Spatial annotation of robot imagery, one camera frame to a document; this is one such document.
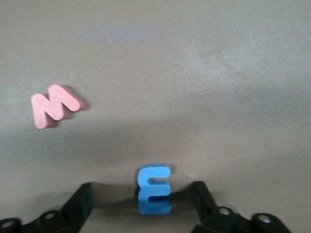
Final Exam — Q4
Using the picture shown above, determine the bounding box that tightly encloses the blue lowercase letter m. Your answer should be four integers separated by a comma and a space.
137, 164, 173, 216

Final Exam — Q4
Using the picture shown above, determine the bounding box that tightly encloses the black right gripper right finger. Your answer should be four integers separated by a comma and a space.
190, 181, 292, 233

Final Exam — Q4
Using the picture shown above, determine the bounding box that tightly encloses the red lowercase letter w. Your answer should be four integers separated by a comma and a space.
31, 84, 85, 130

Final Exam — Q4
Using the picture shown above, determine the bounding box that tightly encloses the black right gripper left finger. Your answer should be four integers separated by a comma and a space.
0, 182, 94, 233

